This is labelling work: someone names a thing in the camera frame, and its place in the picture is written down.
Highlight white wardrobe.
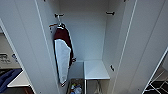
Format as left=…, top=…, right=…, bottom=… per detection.
left=34, top=0, right=137, bottom=94

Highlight maroon white jacket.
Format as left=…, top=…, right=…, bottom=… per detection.
left=52, top=27, right=77, bottom=87

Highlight white shelf box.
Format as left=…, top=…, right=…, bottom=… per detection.
left=82, top=59, right=111, bottom=94

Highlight white hanger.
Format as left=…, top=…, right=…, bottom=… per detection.
left=49, top=19, right=68, bottom=32

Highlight small black fitting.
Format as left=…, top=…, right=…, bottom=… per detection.
left=109, top=64, right=116, bottom=72

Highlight thin orange strip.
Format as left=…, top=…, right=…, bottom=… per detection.
left=48, top=23, right=59, bottom=29

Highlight dark floor clutter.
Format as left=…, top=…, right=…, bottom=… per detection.
left=70, top=82, right=83, bottom=94

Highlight black wall hook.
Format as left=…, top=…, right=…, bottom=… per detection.
left=105, top=11, right=116, bottom=17
left=54, top=12, right=65, bottom=19

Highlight dark looped strap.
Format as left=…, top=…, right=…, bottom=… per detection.
left=94, top=81, right=103, bottom=94

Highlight blue white wall sticker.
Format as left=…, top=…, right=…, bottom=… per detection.
left=11, top=53, right=20, bottom=64

